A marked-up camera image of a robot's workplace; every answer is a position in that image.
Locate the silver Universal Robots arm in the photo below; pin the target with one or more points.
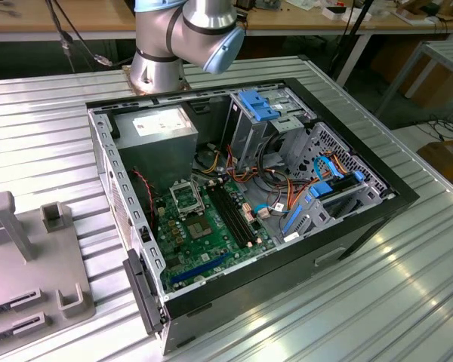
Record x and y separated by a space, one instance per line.
155 71

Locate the CPU socket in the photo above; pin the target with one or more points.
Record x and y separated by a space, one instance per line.
198 228

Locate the black RAM slot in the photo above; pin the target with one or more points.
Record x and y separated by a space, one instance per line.
227 215
241 213
232 215
236 214

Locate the cream power connector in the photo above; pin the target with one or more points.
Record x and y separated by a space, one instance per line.
248 213

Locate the metal disk bay cage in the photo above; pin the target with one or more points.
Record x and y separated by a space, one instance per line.
249 143

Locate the green motherboard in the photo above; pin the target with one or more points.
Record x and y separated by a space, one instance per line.
211 249

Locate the grey power supply unit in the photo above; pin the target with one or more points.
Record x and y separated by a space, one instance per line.
155 158

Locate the blue plastic bay latch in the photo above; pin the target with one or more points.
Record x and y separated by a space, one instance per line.
254 105

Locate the black case fan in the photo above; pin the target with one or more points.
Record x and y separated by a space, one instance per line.
147 203

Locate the blue expansion slot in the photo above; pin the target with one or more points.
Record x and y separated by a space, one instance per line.
200 269

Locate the hard disk in blue carrier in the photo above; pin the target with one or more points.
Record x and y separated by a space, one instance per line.
321 190

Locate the perforated metal disk cage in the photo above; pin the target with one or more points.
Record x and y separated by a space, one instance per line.
324 139

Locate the open black PC case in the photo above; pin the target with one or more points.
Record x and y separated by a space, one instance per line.
287 286

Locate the black stand pole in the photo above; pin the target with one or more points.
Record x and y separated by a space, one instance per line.
356 26

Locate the grey parts rack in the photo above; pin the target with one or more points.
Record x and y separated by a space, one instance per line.
41 264

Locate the brown cardboard boxes stack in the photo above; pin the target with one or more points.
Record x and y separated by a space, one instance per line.
396 56

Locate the wooden desk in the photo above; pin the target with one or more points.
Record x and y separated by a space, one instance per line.
79 17

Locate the brown cardboard box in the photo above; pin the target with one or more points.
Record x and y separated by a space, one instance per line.
449 162

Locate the blue plastic bay rail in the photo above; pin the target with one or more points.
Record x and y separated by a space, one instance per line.
292 218

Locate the metal shelf frame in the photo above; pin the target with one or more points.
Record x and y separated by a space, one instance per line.
449 56

